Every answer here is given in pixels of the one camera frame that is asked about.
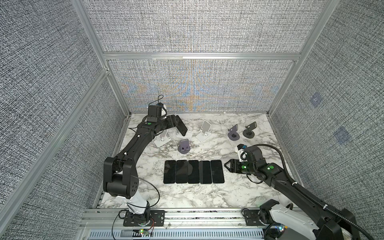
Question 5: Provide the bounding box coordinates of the white stand far left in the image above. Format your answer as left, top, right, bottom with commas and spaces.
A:
154, 130, 171, 148

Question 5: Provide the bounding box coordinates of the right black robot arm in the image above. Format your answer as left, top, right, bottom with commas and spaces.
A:
225, 144, 361, 240

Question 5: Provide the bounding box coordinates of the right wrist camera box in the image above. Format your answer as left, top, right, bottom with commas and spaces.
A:
236, 144, 247, 162

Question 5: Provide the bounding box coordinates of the grey round stand front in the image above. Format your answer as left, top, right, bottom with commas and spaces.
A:
178, 139, 191, 154

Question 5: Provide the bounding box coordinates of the green-edged phone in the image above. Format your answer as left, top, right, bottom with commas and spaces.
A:
199, 161, 212, 184

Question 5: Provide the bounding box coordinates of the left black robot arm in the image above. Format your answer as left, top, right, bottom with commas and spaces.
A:
103, 115, 188, 216

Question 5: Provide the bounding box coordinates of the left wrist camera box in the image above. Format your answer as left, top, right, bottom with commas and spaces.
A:
147, 103, 167, 123

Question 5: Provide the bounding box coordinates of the blue-cased phone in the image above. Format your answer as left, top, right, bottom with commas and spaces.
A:
211, 160, 225, 184

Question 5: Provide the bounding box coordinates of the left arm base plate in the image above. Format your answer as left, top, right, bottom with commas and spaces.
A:
123, 210, 166, 228

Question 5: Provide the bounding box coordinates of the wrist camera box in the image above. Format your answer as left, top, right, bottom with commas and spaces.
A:
236, 144, 247, 162
147, 103, 167, 123

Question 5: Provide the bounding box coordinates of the dark green round phone stand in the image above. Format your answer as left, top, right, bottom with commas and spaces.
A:
243, 122, 257, 139

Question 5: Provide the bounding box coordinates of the white centre phone stand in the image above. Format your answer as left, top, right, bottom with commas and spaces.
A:
196, 120, 212, 143

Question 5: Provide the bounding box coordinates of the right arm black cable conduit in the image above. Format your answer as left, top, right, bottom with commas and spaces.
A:
248, 143, 376, 240

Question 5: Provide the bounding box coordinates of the aluminium front rail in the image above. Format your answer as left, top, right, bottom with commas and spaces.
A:
75, 207, 268, 240

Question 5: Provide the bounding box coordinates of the black textured-back phone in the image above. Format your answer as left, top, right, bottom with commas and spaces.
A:
176, 116, 188, 136

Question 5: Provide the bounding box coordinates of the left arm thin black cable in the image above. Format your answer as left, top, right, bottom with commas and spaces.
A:
110, 176, 161, 240

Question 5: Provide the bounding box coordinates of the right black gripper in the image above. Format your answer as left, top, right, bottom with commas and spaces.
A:
223, 158, 257, 176

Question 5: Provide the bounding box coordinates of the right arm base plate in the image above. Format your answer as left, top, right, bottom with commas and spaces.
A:
241, 209, 263, 227

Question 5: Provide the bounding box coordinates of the white stand behind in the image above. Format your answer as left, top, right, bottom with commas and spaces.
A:
176, 130, 193, 140

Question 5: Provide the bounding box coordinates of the purple round phone stand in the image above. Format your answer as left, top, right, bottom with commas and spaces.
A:
228, 124, 240, 141

